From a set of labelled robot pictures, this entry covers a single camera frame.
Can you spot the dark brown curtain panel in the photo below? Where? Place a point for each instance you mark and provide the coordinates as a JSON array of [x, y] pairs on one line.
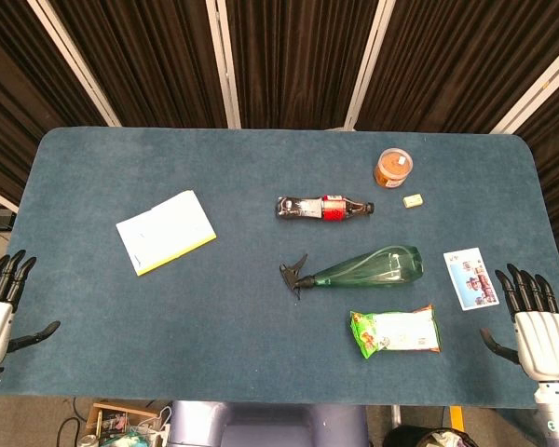
[[144, 60], [298, 60], [456, 60], [18, 102], [556, 163]]

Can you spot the small pale yellow eraser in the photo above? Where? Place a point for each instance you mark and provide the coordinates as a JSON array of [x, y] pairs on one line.
[[413, 200]]

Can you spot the white notepad with yellow edge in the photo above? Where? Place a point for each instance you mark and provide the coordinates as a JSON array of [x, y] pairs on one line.
[[165, 230]]

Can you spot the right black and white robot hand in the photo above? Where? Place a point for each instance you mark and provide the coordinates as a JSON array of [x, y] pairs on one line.
[[542, 342]]

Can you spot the printed photo card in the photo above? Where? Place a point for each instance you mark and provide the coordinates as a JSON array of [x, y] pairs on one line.
[[471, 278]]

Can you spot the orange round plastic jar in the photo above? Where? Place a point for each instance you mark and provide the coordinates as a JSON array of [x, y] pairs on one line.
[[393, 166]]

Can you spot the cardboard box with clutter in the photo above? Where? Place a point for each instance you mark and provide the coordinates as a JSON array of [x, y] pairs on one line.
[[116, 421]]

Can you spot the green transparent spray bottle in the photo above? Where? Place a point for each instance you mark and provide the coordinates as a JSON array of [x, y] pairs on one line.
[[382, 272]]

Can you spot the right silver purple robot arm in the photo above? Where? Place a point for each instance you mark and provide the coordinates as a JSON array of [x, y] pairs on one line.
[[556, 410]]

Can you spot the yellow floor marker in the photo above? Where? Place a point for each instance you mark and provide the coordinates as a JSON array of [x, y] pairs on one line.
[[456, 417]]

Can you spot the cola bottle with red label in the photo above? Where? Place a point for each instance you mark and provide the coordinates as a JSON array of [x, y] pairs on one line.
[[307, 207]]

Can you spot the metal table leg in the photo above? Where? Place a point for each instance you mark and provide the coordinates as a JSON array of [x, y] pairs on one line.
[[395, 415]]

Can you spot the purple robot base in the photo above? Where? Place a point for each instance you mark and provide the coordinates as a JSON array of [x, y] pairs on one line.
[[270, 426]]

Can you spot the green and white snack bag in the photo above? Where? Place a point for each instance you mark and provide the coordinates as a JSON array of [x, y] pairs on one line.
[[398, 331]]

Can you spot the blue carpet table mat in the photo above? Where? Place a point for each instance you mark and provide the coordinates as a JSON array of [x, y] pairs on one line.
[[214, 326]]

